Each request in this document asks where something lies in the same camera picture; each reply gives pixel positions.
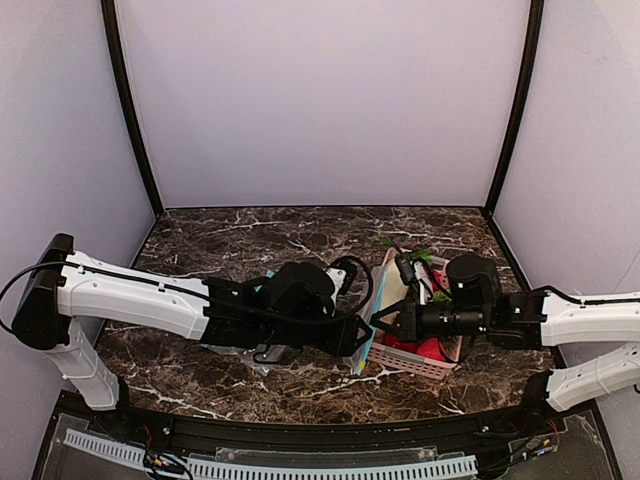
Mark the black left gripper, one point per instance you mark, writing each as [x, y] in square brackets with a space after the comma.
[345, 338]

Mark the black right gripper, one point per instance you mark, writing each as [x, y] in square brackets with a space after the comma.
[407, 320]

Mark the clear zip bag blue zipper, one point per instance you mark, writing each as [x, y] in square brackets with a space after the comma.
[357, 361]

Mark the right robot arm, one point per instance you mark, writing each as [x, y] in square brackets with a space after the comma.
[545, 317]

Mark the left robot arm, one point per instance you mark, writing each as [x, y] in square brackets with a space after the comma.
[300, 305]

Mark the red apple toy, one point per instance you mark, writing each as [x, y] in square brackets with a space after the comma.
[392, 341]

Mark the white radish toy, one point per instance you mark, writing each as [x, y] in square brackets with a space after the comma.
[394, 289]

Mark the pink red fruit toy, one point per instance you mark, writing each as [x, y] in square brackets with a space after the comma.
[431, 349]

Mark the pink plastic basket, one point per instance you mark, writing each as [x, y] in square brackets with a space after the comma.
[411, 362]

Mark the red tomato toy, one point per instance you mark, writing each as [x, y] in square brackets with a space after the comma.
[435, 280]

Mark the green leaf sprig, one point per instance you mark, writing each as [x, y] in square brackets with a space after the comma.
[416, 255]

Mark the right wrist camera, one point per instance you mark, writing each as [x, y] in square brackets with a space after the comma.
[414, 275]

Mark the black front rail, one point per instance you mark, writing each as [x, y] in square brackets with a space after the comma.
[469, 433]

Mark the white slotted cable duct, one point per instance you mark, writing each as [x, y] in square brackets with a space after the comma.
[227, 463]

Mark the black frame post right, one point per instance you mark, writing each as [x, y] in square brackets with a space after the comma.
[525, 74]

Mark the black frame post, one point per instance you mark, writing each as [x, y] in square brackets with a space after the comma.
[125, 95]
[525, 74]

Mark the black frame post left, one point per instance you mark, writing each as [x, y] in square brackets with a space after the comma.
[125, 95]

